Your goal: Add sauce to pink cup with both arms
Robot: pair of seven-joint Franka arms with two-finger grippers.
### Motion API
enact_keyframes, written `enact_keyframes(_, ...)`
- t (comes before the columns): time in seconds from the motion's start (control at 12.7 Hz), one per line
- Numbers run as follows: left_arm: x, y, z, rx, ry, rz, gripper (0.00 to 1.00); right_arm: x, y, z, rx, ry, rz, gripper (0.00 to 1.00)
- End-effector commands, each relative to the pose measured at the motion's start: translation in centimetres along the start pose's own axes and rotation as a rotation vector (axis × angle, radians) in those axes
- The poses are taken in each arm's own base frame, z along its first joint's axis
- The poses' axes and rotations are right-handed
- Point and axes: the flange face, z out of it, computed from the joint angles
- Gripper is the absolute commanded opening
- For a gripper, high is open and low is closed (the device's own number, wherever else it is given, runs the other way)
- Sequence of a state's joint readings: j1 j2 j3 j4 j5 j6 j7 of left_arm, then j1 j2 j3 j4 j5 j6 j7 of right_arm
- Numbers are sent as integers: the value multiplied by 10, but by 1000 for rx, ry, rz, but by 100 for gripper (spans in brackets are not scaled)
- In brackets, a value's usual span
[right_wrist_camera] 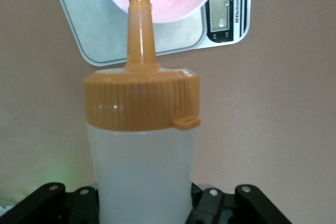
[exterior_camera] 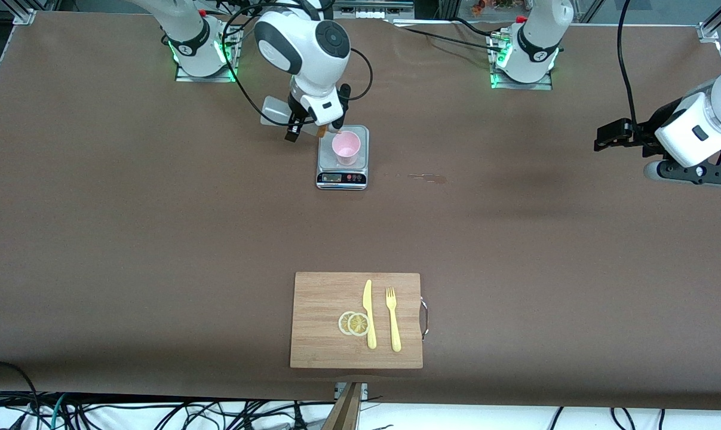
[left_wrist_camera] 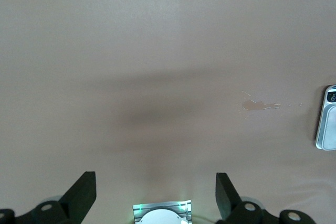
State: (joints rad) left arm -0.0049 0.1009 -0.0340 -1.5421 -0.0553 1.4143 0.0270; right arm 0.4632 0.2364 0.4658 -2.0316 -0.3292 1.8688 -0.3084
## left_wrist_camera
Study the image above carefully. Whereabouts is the brown table cover sheet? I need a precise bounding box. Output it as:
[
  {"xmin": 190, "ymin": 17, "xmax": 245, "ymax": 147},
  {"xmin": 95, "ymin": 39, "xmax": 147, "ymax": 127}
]
[{"xmin": 0, "ymin": 0, "xmax": 336, "ymax": 224}]

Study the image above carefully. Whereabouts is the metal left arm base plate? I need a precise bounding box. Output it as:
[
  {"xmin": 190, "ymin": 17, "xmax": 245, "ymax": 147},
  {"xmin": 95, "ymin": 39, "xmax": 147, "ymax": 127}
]
[{"xmin": 132, "ymin": 199, "xmax": 193, "ymax": 224}]

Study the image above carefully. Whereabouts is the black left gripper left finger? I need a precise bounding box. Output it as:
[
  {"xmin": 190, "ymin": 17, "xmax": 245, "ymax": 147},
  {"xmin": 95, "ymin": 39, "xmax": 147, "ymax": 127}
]
[{"xmin": 15, "ymin": 170, "xmax": 97, "ymax": 224}]

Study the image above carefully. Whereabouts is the silver digital kitchen scale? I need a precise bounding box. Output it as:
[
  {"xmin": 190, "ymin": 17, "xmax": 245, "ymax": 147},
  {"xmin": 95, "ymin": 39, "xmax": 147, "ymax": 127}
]
[{"xmin": 314, "ymin": 84, "xmax": 336, "ymax": 151}]

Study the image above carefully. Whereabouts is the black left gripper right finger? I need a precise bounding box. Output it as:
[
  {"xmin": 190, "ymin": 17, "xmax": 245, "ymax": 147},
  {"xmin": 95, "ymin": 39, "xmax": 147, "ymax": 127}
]
[{"xmin": 215, "ymin": 172, "xmax": 265, "ymax": 224}]

